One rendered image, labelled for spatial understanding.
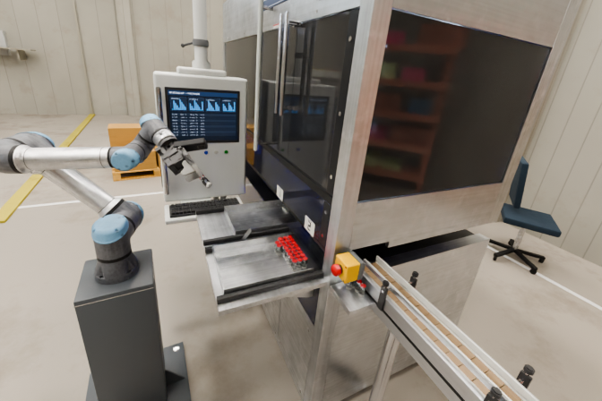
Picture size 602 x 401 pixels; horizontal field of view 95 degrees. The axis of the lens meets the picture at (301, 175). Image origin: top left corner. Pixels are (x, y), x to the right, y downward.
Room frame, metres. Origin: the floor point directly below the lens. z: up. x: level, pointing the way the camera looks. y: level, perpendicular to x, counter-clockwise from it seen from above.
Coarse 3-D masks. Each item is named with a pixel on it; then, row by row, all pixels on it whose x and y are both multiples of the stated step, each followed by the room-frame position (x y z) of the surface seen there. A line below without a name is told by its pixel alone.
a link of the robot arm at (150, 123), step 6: (150, 114) 1.07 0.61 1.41; (144, 120) 1.04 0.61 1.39; (150, 120) 1.04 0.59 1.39; (156, 120) 1.05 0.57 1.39; (144, 126) 1.03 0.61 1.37; (150, 126) 1.02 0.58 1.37; (156, 126) 1.02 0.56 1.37; (162, 126) 1.03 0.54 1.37; (144, 132) 1.02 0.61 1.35; (150, 132) 1.01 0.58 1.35; (144, 138) 1.02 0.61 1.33; (150, 138) 1.01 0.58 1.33
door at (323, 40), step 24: (312, 24) 1.16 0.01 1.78; (336, 24) 1.01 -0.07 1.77; (312, 48) 1.15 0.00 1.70; (336, 48) 0.99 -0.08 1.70; (312, 72) 1.13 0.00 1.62; (336, 72) 0.98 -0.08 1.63; (312, 96) 1.11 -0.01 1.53; (336, 96) 0.96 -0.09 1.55; (312, 120) 1.09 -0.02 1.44; (288, 144) 1.28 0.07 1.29; (312, 144) 1.07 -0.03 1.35; (312, 168) 1.05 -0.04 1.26
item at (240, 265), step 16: (256, 240) 1.03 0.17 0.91; (272, 240) 1.07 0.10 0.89; (224, 256) 0.93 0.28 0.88; (240, 256) 0.94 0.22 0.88; (256, 256) 0.96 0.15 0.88; (272, 256) 0.97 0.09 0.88; (224, 272) 0.84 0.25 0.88; (240, 272) 0.85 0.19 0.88; (256, 272) 0.86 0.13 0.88; (272, 272) 0.87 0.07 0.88; (288, 272) 0.88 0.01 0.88; (304, 272) 0.86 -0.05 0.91; (224, 288) 0.73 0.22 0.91; (240, 288) 0.75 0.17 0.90
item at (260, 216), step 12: (240, 204) 1.34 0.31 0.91; (252, 204) 1.37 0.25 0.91; (264, 204) 1.41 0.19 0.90; (276, 204) 1.44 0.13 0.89; (228, 216) 1.20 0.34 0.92; (240, 216) 1.27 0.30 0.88; (252, 216) 1.29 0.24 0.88; (264, 216) 1.30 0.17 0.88; (276, 216) 1.31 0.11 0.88; (288, 216) 1.32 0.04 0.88; (240, 228) 1.15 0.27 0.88; (252, 228) 1.11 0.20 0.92; (264, 228) 1.14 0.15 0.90
